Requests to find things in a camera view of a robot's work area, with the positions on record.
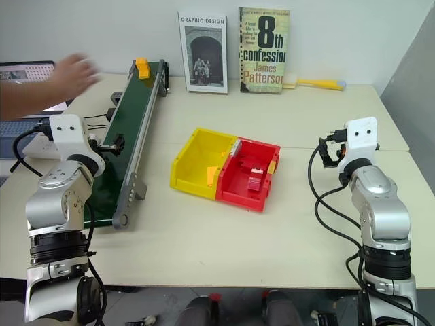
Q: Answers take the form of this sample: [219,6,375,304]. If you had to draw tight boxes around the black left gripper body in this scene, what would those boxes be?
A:
[88,134,117,153]

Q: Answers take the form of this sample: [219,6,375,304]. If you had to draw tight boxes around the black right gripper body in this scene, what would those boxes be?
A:
[328,141,346,164]

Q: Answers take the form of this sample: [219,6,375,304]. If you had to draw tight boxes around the orange yellow block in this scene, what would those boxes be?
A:
[135,58,151,80]

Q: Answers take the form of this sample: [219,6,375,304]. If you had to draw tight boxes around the green conveyor belt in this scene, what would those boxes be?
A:
[83,59,171,231]

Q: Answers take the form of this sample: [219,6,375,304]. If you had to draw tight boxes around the person's bare hand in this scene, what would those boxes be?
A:
[50,52,102,103]

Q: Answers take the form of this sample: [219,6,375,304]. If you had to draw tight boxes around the red block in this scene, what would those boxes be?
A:
[247,165,266,194]

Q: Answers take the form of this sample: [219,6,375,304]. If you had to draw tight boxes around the yellow plastic bin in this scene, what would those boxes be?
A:
[169,127,238,200]

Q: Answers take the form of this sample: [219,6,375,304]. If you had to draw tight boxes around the red plastic bin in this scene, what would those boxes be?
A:
[214,137,282,213]

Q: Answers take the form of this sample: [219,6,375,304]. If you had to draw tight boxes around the open laptop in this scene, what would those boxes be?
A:
[0,60,71,140]

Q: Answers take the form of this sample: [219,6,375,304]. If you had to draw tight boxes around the grey partition panel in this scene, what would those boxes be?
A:
[379,0,435,200]

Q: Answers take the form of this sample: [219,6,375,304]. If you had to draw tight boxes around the graphic design book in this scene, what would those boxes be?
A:
[177,10,229,93]

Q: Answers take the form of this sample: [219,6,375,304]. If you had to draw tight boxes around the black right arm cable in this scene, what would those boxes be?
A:
[307,130,435,326]

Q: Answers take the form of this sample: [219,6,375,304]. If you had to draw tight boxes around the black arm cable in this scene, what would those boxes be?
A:
[307,130,435,326]
[12,127,108,325]

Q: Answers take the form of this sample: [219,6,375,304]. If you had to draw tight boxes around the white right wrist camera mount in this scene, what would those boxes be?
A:
[338,117,379,170]

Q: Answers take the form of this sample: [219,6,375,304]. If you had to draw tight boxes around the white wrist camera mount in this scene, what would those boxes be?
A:
[338,117,379,170]
[49,114,91,160]

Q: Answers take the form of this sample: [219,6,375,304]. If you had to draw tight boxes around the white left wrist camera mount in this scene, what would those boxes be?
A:
[49,114,91,160]

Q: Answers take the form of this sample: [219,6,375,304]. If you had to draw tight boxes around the yellow handled sponge brush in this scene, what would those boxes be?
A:
[282,71,347,92]

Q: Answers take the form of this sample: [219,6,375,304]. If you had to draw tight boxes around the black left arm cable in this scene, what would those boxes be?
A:
[12,127,108,325]

